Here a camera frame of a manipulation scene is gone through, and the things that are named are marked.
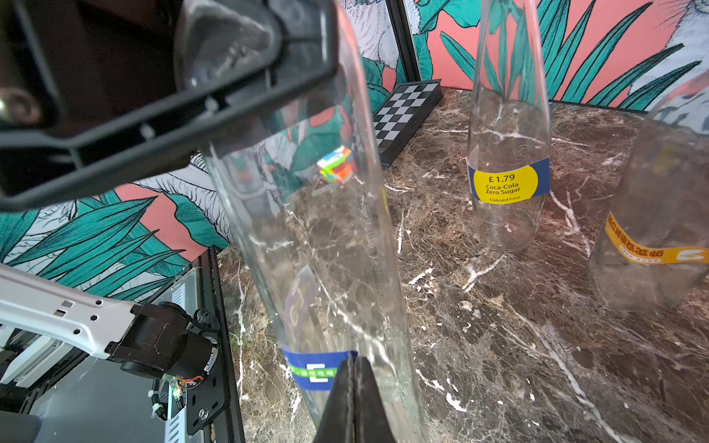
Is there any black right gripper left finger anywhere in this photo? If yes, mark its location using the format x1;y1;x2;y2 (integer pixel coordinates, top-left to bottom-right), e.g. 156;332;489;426
313;356;355;443

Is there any black left frame post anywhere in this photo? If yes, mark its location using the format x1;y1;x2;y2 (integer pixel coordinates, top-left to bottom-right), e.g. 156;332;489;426
386;0;421;82

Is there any black white chessboard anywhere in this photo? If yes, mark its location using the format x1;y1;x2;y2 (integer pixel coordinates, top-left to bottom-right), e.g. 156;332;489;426
373;80;442;169

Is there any glass bottle yellow price label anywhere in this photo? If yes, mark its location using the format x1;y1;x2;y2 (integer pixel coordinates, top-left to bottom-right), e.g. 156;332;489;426
466;1;551;251

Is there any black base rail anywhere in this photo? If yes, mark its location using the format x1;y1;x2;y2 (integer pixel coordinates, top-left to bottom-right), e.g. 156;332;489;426
183;247;246;442

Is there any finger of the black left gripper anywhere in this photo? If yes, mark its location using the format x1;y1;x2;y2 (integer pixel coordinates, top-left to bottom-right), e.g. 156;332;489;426
1;1;340;212

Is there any glass bottle blue label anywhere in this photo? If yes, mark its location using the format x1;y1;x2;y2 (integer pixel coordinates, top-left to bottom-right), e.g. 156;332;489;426
202;1;426;442

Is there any colourful rubiks cube on table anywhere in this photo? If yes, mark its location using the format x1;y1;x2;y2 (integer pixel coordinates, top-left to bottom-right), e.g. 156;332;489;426
317;146;356;185

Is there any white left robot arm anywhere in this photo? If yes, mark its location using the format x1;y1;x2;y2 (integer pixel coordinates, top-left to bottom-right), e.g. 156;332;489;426
1;1;339;378

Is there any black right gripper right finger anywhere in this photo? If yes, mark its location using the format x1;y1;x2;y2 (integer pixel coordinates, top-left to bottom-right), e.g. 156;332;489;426
353;356;395;443

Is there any white perforated cable tray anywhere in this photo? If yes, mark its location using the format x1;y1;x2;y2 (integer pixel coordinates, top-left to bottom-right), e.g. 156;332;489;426
164;388;191;443

